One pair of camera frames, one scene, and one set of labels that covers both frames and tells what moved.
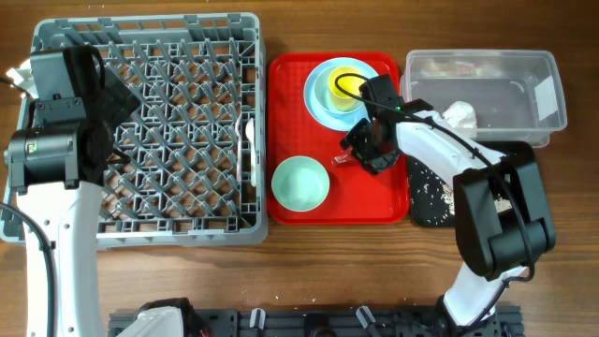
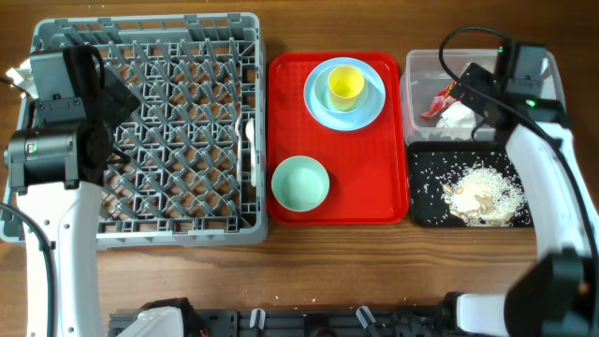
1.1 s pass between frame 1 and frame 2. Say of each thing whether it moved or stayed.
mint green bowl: stayed
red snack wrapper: moved
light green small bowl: stayed
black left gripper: stayed
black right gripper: moved
